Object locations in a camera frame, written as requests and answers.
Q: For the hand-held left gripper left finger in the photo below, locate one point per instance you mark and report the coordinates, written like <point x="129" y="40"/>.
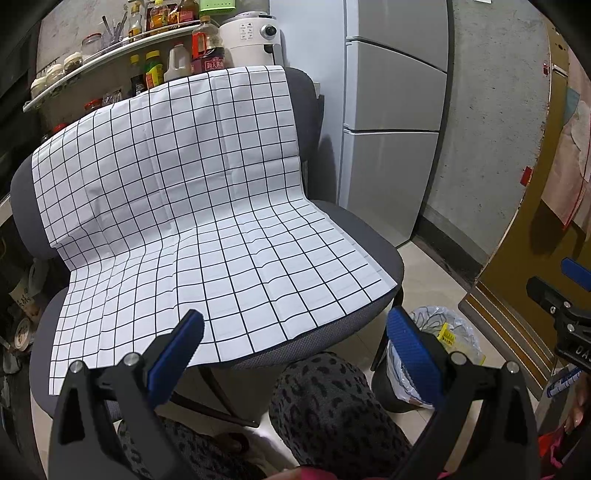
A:
<point x="178" y="350"/>

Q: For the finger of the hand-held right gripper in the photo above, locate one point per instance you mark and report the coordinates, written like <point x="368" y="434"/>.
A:
<point x="579" y="274"/>
<point x="547" y="297"/>

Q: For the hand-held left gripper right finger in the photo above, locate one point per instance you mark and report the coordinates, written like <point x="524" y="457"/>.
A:
<point x="415" y="355"/>

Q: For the yellow wrapper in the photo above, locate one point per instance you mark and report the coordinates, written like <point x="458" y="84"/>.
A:
<point x="445" y="332"/>

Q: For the black trash bin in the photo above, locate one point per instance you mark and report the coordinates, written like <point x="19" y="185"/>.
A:
<point x="383" y="387"/>

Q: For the trash bin with plastic bag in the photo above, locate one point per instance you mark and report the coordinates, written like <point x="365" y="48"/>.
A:
<point x="461" y="332"/>

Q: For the person's right hand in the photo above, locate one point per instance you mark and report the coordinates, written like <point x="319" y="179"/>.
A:
<point x="582" y="406"/>

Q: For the wooden door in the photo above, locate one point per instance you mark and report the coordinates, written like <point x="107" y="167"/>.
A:
<point x="521" y="230"/>

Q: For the pink hanging cloth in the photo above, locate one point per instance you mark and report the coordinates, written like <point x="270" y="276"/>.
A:
<point x="568" y="184"/>

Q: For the person's left leg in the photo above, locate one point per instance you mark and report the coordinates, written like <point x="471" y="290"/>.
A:
<point x="184" y="452"/>

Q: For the person's leg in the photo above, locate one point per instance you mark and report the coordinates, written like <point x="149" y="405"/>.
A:
<point x="184" y="452"/>
<point x="323" y="401"/>

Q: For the person's right leg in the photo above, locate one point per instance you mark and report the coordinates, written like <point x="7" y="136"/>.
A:
<point x="323" y="401"/>

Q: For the red door latch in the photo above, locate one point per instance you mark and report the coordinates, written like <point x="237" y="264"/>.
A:
<point x="526" y="176"/>

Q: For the grey office chair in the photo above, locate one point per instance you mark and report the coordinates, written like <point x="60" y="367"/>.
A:
<point x="369" y="249"/>

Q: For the white black checkered cloth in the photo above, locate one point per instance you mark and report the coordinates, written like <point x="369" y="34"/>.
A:
<point x="184" y="207"/>

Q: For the small patterned bowl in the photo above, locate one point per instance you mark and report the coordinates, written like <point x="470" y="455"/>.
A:
<point x="24" y="334"/>

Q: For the white jar with dark writing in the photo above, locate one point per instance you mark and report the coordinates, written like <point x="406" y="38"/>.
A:
<point x="23" y="300"/>

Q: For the grey refrigerator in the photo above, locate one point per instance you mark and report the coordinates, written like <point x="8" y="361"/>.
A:
<point x="392" y="92"/>

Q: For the dark bottle yellow cap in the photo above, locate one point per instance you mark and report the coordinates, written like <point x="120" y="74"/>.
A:
<point x="137" y="78"/>

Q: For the green bottle yellow cap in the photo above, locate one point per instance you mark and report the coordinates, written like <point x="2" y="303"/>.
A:
<point x="154" y="71"/>

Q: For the white plastic jug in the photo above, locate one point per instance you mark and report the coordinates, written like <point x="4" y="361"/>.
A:
<point x="178" y="64"/>

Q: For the glass jar white lid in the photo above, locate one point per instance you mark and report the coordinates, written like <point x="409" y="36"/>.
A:
<point x="55" y="74"/>
<point x="73" y="63"/>
<point x="39" y="87"/>

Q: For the glass jar red lid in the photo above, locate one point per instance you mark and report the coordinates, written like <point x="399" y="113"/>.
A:
<point x="92" y="46"/>

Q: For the white air fryer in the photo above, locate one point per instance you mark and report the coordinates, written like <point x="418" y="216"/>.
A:
<point x="244" y="41"/>

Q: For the clear utensil holder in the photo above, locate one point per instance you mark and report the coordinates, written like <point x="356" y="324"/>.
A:
<point x="114" y="32"/>

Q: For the yellow oil bottle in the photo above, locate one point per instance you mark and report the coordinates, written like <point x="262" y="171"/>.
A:
<point x="135" y="21"/>

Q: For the orange oil bottle red label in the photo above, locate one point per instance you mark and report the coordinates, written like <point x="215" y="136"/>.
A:
<point x="158" y="16"/>

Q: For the large brown oil bottle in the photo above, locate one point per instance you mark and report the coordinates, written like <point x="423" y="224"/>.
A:
<point x="184" y="11"/>

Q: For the green plastic box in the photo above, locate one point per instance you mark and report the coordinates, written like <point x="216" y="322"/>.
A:
<point x="217" y="5"/>

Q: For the white wall shelf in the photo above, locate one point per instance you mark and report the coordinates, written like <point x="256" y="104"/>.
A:
<point x="92" y="62"/>

